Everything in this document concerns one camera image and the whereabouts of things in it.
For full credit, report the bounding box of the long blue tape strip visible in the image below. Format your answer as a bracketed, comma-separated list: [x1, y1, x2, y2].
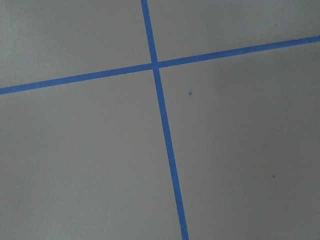
[140, 0, 189, 240]

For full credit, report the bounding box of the crossing blue tape strip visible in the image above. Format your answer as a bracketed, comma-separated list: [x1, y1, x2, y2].
[0, 36, 320, 95]

